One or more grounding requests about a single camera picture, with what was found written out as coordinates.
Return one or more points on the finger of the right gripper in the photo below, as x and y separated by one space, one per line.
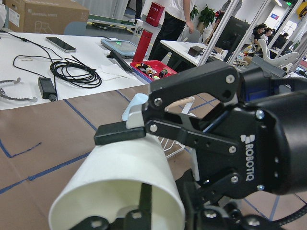
216 78

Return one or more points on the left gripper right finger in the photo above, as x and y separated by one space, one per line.
191 199

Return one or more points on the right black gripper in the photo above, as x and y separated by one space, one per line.
271 131

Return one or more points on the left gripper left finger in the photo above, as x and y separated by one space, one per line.
145 201

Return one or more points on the pale green plastic cup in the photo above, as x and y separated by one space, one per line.
108 184

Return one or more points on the red parts tray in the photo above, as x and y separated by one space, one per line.
151 70

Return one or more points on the man in white shirt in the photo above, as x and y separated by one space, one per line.
177 16

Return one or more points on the red thermos bottle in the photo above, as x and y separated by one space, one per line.
142 46

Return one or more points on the teach pendant tablet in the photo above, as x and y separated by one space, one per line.
125 48

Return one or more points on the black power adapter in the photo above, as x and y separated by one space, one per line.
46 88

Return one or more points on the grey claw tool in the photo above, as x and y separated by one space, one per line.
12 90

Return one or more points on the black smartphone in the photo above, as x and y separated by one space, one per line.
65 47

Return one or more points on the cardboard box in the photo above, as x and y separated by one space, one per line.
57 17

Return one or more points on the white wire cup rack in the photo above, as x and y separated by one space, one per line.
170 139

